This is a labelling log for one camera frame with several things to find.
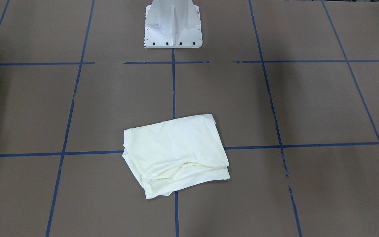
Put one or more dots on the cream long-sleeve cat shirt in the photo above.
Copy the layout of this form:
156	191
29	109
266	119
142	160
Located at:
175	154

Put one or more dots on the white camera pole with base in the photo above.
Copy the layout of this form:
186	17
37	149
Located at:
172	24

